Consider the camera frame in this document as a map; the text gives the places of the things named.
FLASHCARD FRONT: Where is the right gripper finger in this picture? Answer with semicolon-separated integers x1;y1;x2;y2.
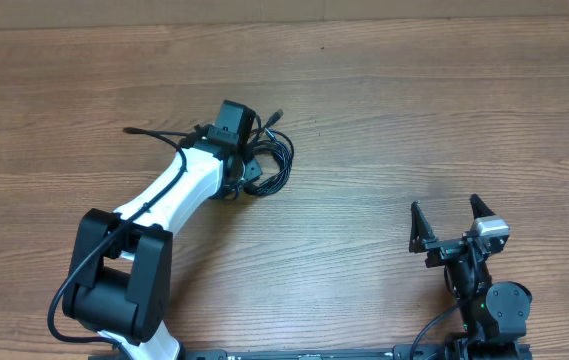
469;194;495;219
409;201;437;253

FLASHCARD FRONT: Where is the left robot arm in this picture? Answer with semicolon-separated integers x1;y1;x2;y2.
47;100;261;359

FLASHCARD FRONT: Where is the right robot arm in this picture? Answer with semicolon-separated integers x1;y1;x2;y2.
408;194;533;359

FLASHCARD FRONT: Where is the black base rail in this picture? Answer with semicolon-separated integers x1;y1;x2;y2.
178;343;448;360

